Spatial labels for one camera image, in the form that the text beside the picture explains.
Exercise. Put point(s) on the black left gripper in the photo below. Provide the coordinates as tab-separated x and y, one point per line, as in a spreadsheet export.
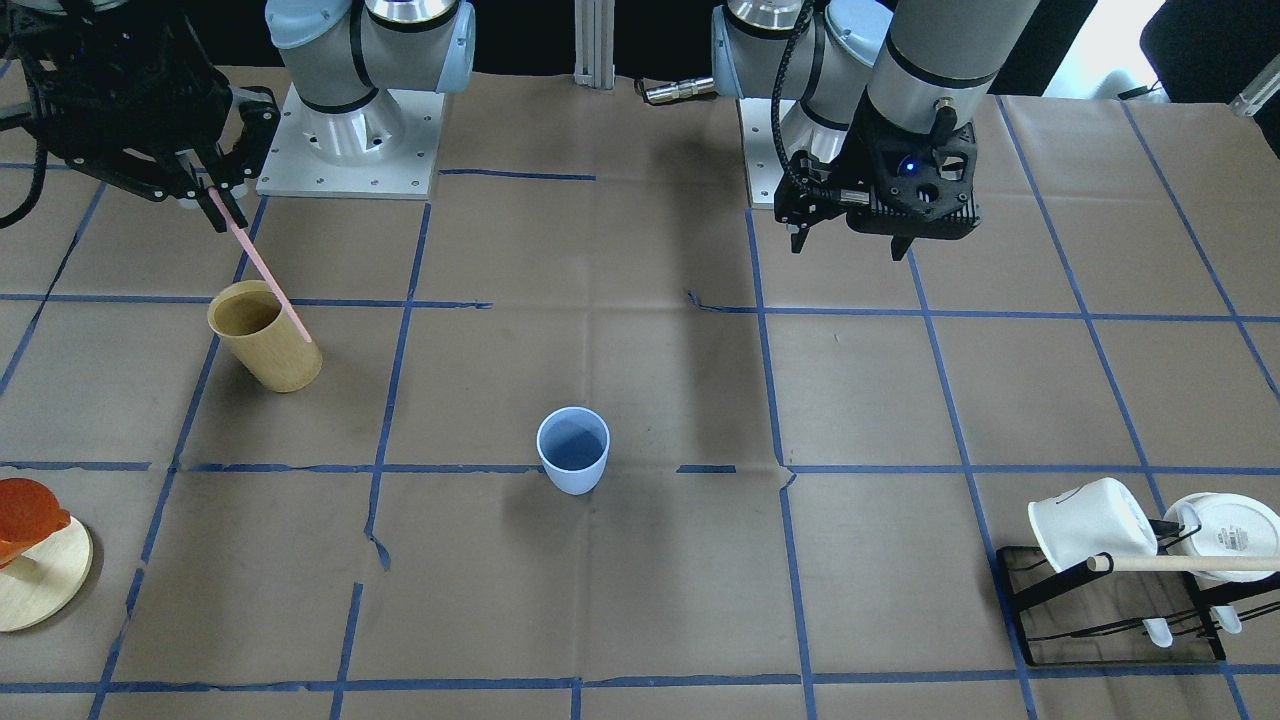
866	158

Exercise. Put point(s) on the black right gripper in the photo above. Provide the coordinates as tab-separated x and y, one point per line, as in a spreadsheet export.
203	172

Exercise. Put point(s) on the light blue plastic cup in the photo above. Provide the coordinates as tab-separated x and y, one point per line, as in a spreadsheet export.
573	445

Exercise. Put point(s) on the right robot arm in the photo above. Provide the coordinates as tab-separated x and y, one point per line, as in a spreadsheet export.
338	54

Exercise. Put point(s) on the bamboo wooden cup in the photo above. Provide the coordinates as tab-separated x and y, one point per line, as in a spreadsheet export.
252	322

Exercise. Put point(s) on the orange cup on stand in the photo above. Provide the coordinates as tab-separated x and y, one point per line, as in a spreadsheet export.
30	513

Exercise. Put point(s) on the white smiley mug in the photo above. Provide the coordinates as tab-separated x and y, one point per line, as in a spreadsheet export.
1102	516

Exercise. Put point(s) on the wooden rack dowel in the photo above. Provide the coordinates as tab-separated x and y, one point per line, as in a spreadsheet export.
1207	564

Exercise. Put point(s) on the wooden mug tree stand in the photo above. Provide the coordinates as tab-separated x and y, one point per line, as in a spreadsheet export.
42	580

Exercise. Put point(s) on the aluminium frame post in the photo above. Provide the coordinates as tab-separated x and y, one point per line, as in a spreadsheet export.
593	42

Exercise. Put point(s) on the black wire mug rack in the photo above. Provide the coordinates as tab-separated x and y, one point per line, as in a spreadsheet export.
1082	617

